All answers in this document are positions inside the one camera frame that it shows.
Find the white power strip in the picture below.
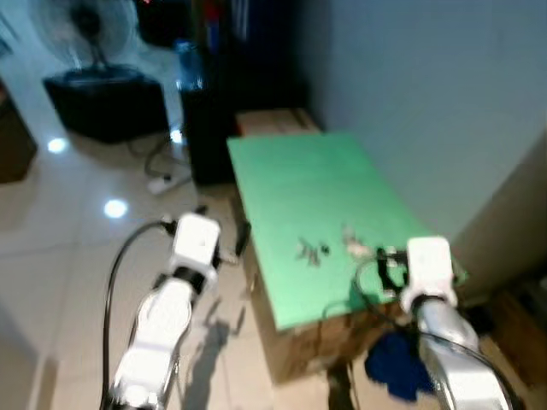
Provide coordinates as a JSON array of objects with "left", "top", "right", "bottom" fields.
[{"left": 146, "top": 171, "right": 194, "bottom": 196}]

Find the key bunch with black fob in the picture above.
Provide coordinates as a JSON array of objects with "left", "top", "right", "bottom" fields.
[{"left": 295, "top": 238, "right": 332, "bottom": 268}]

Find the tall black cabinet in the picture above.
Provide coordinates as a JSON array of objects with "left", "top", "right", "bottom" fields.
[{"left": 179, "top": 84, "right": 242, "bottom": 186}]

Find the light green table cover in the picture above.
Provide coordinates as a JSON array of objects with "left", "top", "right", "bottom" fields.
[{"left": 226, "top": 131, "right": 468, "bottom": 332}]

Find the dark blue cloth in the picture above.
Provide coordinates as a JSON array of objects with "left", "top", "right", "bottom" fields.
[{"left": 364, "top": 331, "right": 438, "bottom": 403}]

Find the large brown cardboard box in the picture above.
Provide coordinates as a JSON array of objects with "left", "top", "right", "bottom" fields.
[{"left": 243, "top": 248, "right": 484, "bottom": 387}]

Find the small brown cardboard box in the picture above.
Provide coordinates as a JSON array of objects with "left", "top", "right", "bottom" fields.
[{"left": 235, "top": 108, "right": 322, "bottom": 138}]

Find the brown wooden crate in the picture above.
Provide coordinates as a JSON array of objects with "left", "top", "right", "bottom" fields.
[{"left": 479, "top": 278, "right": 547, "bottom": 370}]

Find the low black box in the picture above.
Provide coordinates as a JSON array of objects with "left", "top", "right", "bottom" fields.
[{"left": 43, "top": 66, "right": 170, "bottom": 145}]

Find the clear plastic water bottle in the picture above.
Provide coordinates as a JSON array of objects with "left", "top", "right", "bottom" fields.
[{"left": 175, "top": 38, "right": 206, "bottom": 91}]

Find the dark shelf unit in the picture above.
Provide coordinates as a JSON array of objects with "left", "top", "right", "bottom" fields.
[{"left": 192, "top": 0, "right": 310, "bottom": 131}]

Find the dark brown furniture piece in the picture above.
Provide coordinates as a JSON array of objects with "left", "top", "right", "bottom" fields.
[{"left": 0, "top": 79, "right": 38, "bottom": 185}]

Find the standing electric fan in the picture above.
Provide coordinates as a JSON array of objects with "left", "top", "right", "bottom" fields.
[{"left": 29, "top": 0, "right": 144, "bottom": 74}]

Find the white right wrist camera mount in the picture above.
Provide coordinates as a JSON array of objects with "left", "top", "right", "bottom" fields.
[{"left": 403, "top": 237, "right": 455, "bottom": 301}]

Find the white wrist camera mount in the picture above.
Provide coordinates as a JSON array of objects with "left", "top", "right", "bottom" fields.
[
  {"left": 171, "top": 214, "right": 222, "bottom": 273},
  {"left": 403, "top": 237, "right": 455, "bottom": 301}
]

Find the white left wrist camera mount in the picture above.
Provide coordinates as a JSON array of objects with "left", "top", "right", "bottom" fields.
[{"left": 171, "top": 214, "right": 222, "bottom": 273}]

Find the grey power strip cable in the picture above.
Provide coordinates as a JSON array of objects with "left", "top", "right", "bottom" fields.
[{"left": 144, "top": 135, "right": 185, "bottom": 179}]

